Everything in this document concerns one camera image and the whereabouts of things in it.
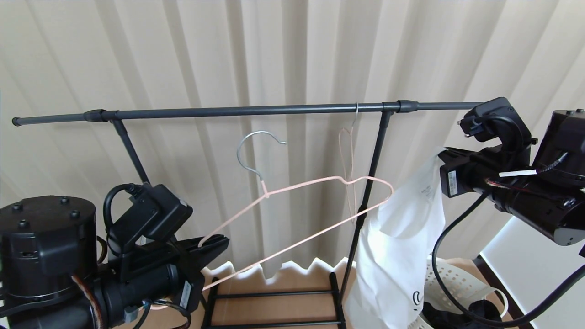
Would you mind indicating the pink clothes hanger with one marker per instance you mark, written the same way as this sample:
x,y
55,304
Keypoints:
x,y
265,188
356,114

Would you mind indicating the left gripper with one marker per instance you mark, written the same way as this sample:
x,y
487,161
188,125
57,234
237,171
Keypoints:
x,y
146,288

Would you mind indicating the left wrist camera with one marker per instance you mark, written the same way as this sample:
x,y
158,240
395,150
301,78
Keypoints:
x,y
160,210

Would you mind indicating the white laundry basket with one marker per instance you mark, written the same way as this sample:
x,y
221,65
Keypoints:
x,y
461,278

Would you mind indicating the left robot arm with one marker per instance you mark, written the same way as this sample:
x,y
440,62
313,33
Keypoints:
x,y
45,242

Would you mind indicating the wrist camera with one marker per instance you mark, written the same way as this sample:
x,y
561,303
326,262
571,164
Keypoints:
x,y
498,119
160,210

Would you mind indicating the black clothes rack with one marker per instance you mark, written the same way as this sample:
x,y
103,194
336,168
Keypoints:
x,y
228,111

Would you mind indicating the black garment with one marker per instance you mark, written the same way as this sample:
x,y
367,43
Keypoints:
x,y
470,315

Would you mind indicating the beige curtain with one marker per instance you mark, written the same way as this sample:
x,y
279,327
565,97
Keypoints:
x,y
183,55

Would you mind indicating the white printed t-shirt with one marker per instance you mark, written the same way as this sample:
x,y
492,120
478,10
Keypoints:
x,y
397,237

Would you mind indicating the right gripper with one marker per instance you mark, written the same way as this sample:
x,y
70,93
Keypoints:
x,y
539,210

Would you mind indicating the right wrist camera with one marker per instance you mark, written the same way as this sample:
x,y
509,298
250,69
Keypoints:
x,y
498,119

